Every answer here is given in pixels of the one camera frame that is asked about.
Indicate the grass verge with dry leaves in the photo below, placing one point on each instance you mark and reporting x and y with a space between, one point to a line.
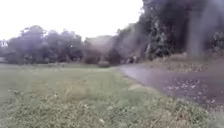
180 62

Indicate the grey asphalt road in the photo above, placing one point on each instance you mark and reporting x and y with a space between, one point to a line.
186 83

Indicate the green grass field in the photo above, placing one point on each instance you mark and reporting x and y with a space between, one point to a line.
66 96

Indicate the wood of dark trees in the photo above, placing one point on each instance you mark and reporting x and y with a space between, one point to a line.
160 30

